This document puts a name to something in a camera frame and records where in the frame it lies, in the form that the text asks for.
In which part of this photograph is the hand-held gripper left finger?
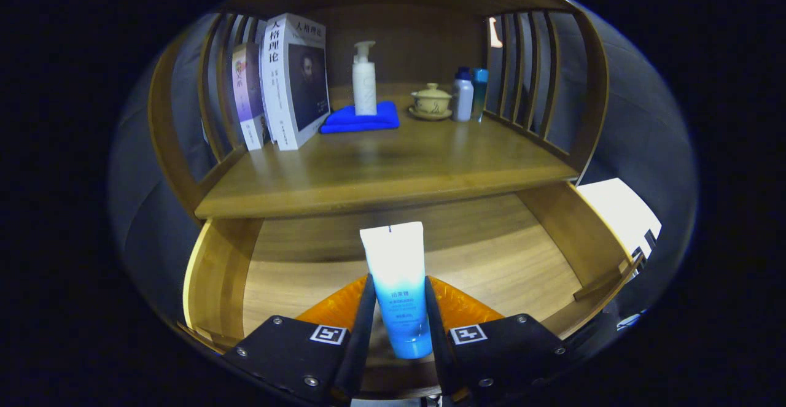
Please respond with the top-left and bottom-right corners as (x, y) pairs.
(222, 274), (376, 406)

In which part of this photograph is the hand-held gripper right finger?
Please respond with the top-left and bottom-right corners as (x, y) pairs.
(424, 276), (572, 406)

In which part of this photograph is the blue white tube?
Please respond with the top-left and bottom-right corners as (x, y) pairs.
(359, 222), (434, 360)

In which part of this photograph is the wooden drawer with black knob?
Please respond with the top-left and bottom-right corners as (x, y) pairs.
(182, 181), (645, 398)

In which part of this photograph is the wooden countertop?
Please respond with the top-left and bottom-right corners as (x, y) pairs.
(195, 83), (579, 220)

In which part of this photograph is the white grey side cabinet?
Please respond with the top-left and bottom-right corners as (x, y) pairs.
(577, 177), (663, 266)

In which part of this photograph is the wooden cabinet with slatted sides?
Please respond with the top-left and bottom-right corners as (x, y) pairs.
(147, 0), (610, 220)

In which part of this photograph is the folded blue cloth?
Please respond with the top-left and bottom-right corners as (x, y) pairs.
(319, 101), (400, 134)

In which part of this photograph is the beige lidded teacup with saucer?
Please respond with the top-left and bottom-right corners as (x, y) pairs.
(408, 83), (453, 121)

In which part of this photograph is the white bottle with blue cap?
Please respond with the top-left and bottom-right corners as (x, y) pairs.
(453, 67), (475, 123)

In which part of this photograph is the white pump bottle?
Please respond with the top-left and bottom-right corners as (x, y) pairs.
(352, 41), (378, 117)

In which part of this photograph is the teal bottle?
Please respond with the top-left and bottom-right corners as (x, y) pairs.
(472, 68), (489, 122)

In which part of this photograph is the thick white book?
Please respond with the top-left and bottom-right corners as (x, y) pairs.
(260, 13), (331, 151)

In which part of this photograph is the thin purple book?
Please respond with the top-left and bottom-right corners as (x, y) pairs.
(232, 42), (266, 151)

